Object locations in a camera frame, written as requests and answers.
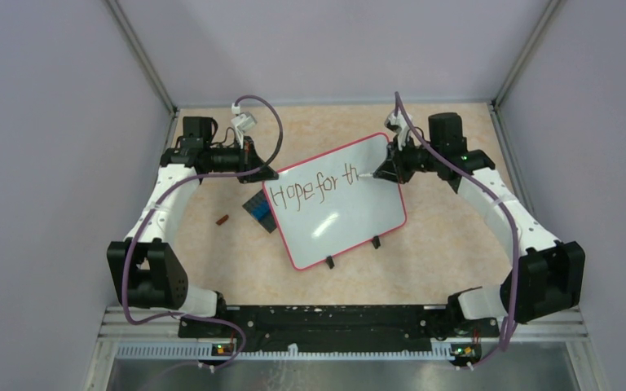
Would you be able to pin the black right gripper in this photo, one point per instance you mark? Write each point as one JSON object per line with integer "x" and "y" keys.
{"x": 395, "y": 169}

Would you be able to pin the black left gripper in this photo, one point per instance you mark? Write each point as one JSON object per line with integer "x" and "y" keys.
{"x": 249, "y": 160}

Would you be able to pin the pink framed whiteboard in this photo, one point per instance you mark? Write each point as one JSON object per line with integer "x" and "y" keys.
{"x": 322, "y": 209}

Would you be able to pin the brown marker cap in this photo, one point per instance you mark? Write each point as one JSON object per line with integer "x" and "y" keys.
{"x": 222, "y": 219}

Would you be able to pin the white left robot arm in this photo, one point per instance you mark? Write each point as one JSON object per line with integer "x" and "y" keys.
{"x": 145, "y": 270}

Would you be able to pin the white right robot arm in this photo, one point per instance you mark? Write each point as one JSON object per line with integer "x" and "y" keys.
{"x": 546, "y": 275}

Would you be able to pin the blue lego brick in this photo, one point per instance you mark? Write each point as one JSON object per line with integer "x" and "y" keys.
{"x": 260, "y": 212}

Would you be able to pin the dark grey lego baseplate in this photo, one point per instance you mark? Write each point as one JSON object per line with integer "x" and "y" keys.
{"x": 268, "y": 223}

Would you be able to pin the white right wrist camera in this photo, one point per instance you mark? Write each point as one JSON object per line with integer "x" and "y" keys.
{"x": 397, "y": 123}

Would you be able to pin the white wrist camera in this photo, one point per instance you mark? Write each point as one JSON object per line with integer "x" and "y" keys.
{"x": 241, "y": 122}
{"x": 397, "y": 123}

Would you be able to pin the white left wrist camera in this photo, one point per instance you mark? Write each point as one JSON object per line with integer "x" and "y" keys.
{"x": 241, "y": 122}

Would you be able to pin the white cable duct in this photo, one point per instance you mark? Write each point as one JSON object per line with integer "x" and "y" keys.
{"x": 203, "y": 351}

